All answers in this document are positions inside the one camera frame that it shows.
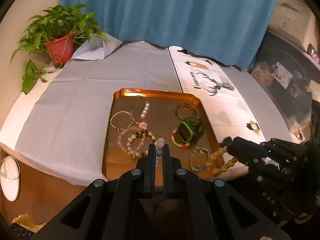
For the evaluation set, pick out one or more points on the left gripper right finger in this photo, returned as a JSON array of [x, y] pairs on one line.
[[184, 185]]

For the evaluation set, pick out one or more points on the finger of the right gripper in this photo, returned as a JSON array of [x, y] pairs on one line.
[[250, 146], [244, 156]]

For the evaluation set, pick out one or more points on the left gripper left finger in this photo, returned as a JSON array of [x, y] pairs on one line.
[[128, 219]]

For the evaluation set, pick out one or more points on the green black smartwatch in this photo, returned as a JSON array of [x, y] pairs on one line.
[[190, 130]]

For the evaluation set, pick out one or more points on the white deer print runner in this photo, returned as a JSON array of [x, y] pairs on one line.
[[227, 111]]

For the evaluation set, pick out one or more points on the orange metal tray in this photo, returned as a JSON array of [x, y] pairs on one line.
[[161, 120]]

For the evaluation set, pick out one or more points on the dark glass cabinet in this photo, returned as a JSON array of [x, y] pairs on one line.
[[290, 77]]

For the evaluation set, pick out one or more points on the grey tablecloth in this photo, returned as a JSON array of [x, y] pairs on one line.
[[65, 132]]

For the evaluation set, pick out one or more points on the blue curtain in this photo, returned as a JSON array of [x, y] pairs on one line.
[[229, 31]]

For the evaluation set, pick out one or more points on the beige fabric storage box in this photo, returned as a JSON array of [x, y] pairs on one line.
[[294, 20]]

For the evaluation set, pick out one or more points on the red plant pot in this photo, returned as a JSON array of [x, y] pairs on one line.
[[61, 50]]

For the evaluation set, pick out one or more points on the green potted plant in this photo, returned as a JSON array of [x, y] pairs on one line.
[[56, 23]]

